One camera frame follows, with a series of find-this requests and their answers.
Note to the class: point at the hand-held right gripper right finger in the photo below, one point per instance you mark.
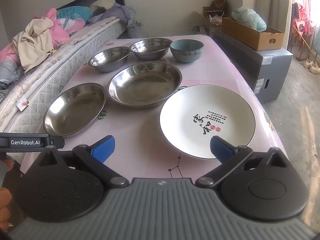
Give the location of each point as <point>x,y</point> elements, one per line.
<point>221,148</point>

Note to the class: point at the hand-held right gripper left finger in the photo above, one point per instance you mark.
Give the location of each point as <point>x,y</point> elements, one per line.
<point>103,146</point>

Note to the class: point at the small steel plate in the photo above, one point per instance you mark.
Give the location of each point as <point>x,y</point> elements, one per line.
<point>73,110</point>

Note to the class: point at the white ceramic plate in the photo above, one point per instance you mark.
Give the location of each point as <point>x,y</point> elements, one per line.
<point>185,110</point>

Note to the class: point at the large steel plate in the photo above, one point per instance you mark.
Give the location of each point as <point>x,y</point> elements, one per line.
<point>145,85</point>

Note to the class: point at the small steel bowl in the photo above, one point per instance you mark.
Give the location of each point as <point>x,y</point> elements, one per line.
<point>108,58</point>

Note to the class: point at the blue ceramic bowl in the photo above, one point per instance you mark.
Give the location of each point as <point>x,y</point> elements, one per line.
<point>187,51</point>

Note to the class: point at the wide steel bowl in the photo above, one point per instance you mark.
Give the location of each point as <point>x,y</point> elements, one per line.
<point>151,48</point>

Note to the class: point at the person's left hand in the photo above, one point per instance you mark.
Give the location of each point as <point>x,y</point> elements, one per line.
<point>5,205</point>

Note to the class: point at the mattress label tag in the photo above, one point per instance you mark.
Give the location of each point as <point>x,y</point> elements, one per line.
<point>23,103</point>

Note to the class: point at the pink patterned tablecloth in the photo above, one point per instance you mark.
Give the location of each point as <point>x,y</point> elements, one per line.
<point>140,130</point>

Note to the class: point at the white quilted mattress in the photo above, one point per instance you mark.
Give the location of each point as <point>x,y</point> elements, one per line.
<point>45,87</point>

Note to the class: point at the grey carton box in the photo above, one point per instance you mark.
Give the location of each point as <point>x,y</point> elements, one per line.
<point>272,70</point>

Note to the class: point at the cream garment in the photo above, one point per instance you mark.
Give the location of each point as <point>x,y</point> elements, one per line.
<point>32,42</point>

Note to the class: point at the long cardboard box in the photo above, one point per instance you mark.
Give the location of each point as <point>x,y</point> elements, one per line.
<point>250,32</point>

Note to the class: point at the pile of clothes and bedding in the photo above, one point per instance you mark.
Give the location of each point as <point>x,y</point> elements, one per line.
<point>62,28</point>

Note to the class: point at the white shoe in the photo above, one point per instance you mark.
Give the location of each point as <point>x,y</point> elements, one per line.
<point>315,68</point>
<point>308,63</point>

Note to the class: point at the open cardboard box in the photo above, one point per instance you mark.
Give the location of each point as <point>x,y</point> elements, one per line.
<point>206,25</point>

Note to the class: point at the purple bedsheet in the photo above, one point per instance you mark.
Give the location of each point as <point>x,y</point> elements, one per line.
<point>117,13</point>

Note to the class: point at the white green plastic bag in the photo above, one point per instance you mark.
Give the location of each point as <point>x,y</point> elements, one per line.
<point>250,17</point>

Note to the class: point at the cyan patterned pillow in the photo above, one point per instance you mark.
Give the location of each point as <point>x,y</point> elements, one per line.
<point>73,12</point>

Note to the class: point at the cream pillow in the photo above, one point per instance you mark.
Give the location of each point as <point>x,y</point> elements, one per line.
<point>103,3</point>

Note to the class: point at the brown bag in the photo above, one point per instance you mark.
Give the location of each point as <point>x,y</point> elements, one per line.
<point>220,5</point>

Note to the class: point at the hanging pink clothes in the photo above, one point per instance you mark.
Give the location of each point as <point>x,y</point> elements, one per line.
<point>305,12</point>

